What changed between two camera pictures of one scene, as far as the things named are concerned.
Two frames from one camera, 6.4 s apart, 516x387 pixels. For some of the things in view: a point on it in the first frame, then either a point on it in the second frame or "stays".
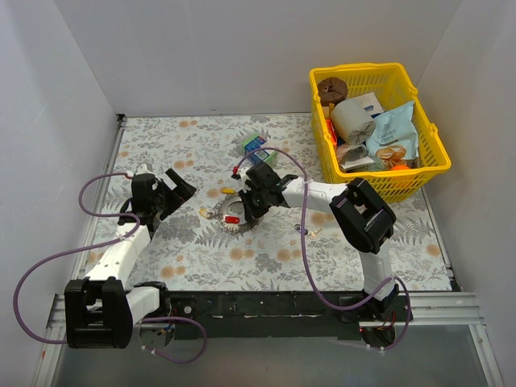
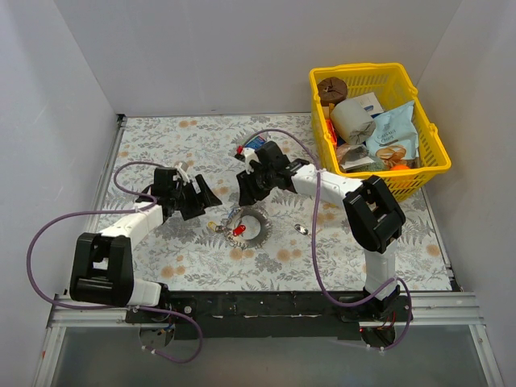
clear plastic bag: [354, 158] stays
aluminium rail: [454, 309] stays
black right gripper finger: [253, 208] -> [249, 189]
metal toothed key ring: [220, 211] -> [262, 237]
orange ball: [400, 167] stays
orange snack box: [332, 131] stays
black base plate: [261, 315] stays
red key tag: [231, 219] -> [239, 230]
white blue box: [371, 103] stays
